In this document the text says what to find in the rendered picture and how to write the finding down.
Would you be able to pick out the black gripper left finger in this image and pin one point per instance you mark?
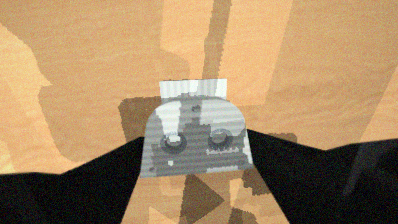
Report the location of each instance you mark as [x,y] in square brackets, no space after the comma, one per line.
[96,192]

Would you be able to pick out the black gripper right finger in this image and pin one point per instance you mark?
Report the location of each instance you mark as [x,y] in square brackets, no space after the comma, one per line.
[311,185]

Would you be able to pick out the grey housing plate with two round holes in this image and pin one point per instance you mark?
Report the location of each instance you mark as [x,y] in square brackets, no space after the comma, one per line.
[197,154]

